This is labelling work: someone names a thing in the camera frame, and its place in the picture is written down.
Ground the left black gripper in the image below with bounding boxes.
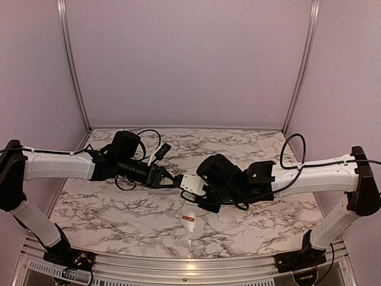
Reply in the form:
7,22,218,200
117,156,179,188

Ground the orange AA battery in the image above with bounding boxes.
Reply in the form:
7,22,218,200
182,216,195,222

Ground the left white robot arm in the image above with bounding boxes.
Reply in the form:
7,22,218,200
1,130,175,265

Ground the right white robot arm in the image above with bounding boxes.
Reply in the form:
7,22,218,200
189,147,380,267

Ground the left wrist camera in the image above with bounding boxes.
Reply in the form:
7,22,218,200
148,143,171,166

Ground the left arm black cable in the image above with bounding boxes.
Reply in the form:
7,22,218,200
114,128,162,191

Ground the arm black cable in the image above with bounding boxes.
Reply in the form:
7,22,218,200
114,128,162,191
281,133,381,179

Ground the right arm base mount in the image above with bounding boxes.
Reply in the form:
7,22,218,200
274,251,326,273

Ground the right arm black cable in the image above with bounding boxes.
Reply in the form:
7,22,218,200
281,133,381,179

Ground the front aluminium rail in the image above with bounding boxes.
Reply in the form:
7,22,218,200
11,238,358,286

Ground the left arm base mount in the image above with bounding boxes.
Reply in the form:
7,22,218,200
43,248,95,272

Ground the right aluminium frame post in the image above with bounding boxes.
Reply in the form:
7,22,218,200
282,0,321,135

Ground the aluminium frame post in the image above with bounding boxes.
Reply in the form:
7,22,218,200
57,0,92,133
282,0,321,135

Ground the left aluminium frame post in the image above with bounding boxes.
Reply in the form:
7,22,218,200
57,0,92,133

